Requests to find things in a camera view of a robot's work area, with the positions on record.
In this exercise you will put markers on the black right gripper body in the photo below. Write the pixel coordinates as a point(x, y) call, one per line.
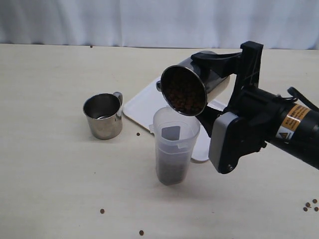
point(249, 120)

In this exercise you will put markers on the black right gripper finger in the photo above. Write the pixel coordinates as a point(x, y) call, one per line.
point(222, 64)
point(207, 118)

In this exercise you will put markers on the steel mug with kibble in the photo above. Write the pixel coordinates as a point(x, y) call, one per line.
point(104, 114)

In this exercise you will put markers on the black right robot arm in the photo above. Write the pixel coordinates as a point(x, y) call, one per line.
point(298, 128)

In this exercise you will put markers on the clear plastic tall container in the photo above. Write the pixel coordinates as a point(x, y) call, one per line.
point(175, 138)

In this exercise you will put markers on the white plastic tray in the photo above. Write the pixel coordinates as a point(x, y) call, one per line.
point(142, 107)

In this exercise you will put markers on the white curtain backdrop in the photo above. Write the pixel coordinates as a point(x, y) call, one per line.
point(278, 24)

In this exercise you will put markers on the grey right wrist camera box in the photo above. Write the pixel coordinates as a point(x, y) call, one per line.
point(217, 142)

